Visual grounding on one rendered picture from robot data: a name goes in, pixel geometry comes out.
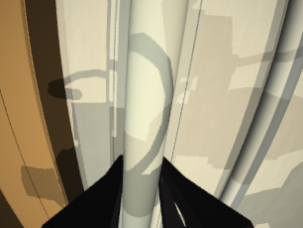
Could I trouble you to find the tan open cardboard box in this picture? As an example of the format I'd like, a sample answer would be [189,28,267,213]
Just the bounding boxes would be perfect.
[0,0,84,228]

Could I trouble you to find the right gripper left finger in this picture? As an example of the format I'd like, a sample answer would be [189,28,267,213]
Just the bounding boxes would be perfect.
[42,155,124,228]

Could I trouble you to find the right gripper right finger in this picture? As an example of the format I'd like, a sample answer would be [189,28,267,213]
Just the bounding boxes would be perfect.
[158,157,254,228]

